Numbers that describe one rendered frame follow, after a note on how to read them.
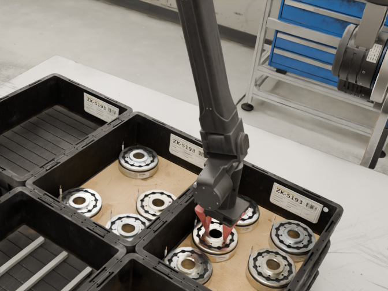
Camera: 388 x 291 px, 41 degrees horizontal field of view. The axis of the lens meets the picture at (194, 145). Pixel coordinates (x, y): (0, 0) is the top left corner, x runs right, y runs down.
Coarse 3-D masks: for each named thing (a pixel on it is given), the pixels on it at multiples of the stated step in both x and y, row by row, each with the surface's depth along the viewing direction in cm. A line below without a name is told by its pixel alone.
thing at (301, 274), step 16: (272, 176) 123; (192, 192) 115; (304, 192) 120; (176, 208) 111; (336, 208) 117; (160, 224) 106; (336, 224) 113; (144, 240) 102; (320, 240) 108; (144, 256) 99; (176, 272) 97; (304, 272) 100; (208, 288) 95; (288, 288) 97
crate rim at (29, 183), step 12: (120, 120) 135; (156, 120) 137; (108, 132) 130; (180, 132) 134; (84, 144) 125; (72, 156) 121; (48, 168) 117; (36, 180) 113; (36, 192) 110; (60, 204) 108; (84, 216) 106; (96, 228) 104; (144, 228) 105; (120, 240) 102; (132, 240) 102; (132, 252) 102
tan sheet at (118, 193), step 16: (160, 160) 140; (96, 176) 132; (112, 176) 132; (160, 176) 134; (176, 176) 135; (192, 176) 136; (96, 192) 127; (112, 192) 127; (128, 192) 128; (144, 192) 129; (176, 192) 130; (112, 208) 123; (128, 208) 123
